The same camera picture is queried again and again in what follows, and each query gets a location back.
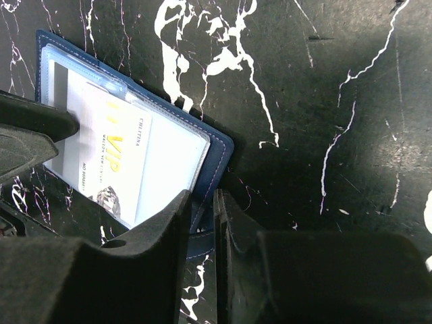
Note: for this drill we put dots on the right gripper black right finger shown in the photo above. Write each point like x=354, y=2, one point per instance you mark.
x=277, y=276

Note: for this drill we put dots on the silver credit card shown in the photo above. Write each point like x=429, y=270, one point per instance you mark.
x=56, y=91

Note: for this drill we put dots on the white VIP card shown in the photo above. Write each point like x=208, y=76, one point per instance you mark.
x=113, y=139

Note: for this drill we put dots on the blue card holder wallet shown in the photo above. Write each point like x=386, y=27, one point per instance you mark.
x=182, y=152

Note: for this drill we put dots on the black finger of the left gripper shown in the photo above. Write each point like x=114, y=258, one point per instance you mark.
x=23, y=149
x=30, y=115

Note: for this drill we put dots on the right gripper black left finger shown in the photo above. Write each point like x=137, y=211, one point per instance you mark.
x=134, y=278

